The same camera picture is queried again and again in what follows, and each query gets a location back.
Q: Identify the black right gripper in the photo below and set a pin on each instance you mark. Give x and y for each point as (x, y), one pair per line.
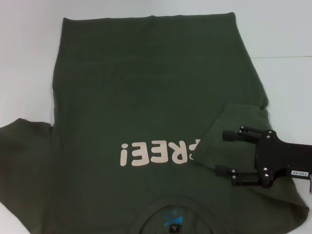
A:
(280, 156)

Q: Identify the dark green printed t-shirt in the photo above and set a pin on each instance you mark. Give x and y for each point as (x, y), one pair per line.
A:
(146, 85)

